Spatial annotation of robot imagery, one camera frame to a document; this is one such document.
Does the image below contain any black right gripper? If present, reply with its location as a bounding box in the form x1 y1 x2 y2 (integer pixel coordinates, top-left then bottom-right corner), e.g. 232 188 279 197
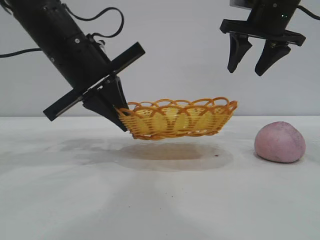
219 0 306 77

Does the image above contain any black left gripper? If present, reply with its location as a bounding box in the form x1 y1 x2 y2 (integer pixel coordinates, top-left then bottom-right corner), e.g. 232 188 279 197
39 15 146 133

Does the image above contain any yellow orange woven basket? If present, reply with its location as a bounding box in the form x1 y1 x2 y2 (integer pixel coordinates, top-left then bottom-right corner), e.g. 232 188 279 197
114 96 238 141

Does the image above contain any pink peach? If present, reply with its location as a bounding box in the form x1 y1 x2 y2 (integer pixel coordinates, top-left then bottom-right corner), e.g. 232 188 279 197
254 121 307 164

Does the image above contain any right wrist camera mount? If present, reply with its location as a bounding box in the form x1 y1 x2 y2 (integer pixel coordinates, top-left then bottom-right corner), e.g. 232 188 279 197
229 0 253 10

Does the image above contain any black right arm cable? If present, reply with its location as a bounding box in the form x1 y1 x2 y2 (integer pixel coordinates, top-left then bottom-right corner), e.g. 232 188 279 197
297 4 320 21

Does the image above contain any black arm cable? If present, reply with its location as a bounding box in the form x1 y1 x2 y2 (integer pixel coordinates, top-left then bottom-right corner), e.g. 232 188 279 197
0 47 43 59
297 4 320 21

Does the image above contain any looped black gripper cable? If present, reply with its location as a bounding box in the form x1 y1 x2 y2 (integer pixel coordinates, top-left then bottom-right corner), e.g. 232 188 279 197
61 2 125 38

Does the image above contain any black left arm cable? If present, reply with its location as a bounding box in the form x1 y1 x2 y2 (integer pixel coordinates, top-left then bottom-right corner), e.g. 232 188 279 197
0 47 43 59

